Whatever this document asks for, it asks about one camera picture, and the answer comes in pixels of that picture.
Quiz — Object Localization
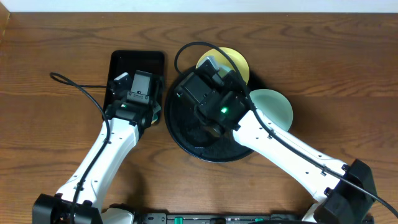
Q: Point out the light blue plate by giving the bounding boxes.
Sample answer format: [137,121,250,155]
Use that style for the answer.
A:
[218,64,236,79]
[250,89,294,131]

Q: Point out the green yellow sponge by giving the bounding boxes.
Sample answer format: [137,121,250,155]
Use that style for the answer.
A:
[151,103,161,124]

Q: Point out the round black tray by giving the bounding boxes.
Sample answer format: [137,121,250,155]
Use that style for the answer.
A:
[164,67,253,163]

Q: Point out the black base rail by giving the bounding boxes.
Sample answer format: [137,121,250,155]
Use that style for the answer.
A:
[133,212,316,224]

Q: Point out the black rectangular tray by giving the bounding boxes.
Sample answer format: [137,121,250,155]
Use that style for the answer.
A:
[104,50,165,128]

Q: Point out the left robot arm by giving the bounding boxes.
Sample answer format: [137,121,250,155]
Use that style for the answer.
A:
[32,70,165,223]

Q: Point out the yellow plate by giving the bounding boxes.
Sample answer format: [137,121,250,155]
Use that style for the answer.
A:
[196,47,249,84]

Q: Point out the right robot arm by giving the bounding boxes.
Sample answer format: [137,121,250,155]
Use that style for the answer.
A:
[167,59,377,223]

